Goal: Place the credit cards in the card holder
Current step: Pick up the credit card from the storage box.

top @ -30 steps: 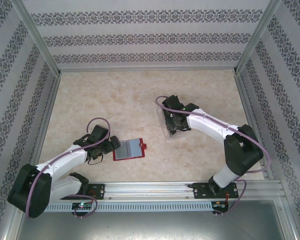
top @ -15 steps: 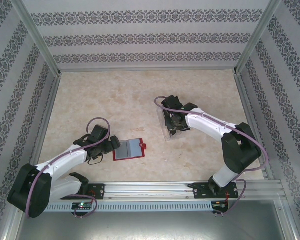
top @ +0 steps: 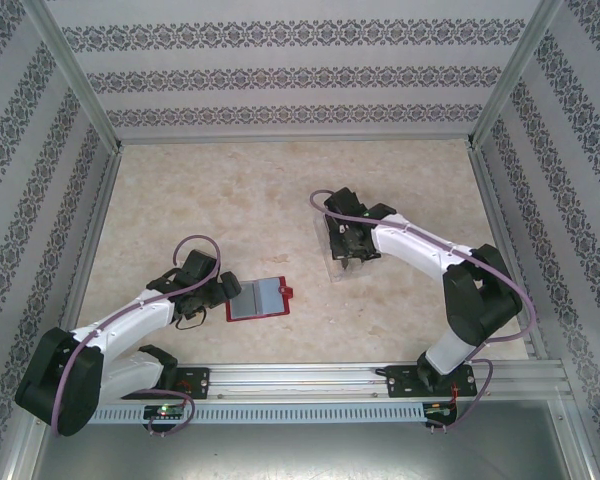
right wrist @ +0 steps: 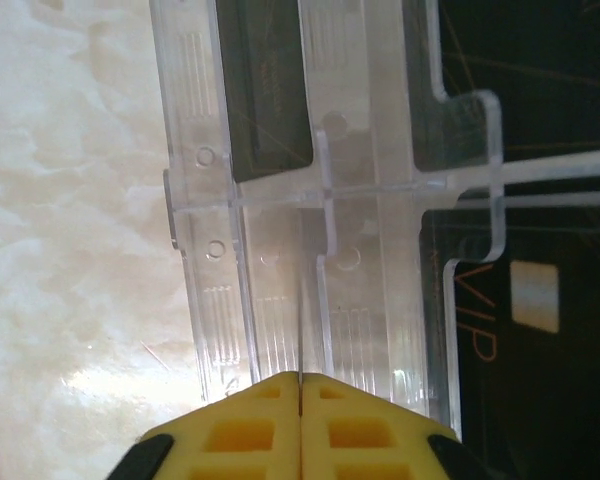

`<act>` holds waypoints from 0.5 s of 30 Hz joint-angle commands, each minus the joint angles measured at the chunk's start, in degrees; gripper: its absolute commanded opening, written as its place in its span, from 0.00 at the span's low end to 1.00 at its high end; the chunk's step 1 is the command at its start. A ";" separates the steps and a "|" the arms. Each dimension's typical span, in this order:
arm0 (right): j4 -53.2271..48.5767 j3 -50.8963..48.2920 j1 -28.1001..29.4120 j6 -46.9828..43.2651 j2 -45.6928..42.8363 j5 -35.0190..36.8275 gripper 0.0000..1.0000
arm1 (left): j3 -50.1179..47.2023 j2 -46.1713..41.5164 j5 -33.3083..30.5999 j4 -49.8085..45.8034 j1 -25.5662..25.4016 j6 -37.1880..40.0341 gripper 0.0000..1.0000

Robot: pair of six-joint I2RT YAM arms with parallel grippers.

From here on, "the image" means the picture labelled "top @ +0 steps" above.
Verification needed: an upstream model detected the red leather card holder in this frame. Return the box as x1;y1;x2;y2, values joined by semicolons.
225;274;295;325

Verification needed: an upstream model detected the clear acrylic card stand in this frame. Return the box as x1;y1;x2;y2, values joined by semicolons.
312;213;377;285

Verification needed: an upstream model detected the grey metal sheet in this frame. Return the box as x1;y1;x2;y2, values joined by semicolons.
29;422;589;480

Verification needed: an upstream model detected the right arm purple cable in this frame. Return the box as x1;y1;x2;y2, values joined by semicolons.
309;188;536;435

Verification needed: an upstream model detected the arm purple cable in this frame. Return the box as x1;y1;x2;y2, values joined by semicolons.
51;233;225;439
309;188;536;435

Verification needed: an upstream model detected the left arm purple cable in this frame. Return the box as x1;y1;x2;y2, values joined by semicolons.
51;233;225;439

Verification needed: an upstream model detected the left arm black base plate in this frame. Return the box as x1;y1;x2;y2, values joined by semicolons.
119;366;212;401

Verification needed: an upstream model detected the thin aluminium frame rail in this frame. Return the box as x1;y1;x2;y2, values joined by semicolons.
117;133;474;147

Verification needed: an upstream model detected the aluminium table side rail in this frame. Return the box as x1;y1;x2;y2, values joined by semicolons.
467;147;551;360
59;149;126;334

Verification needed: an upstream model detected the wide aluminium mounting rail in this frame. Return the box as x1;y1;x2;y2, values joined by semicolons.
28;362;577;402

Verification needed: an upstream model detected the slotted grey cable duct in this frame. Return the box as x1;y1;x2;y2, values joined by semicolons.
87;402;427;424

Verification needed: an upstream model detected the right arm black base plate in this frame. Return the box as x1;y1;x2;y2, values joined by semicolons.
385;364;479;399

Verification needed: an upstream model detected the aluminium frame post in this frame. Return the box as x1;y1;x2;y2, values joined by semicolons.
25;0;125;154
465;0;565;150

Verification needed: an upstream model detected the aluminium frame leg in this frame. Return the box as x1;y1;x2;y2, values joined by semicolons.
549;394;600;480
0;394;51;480

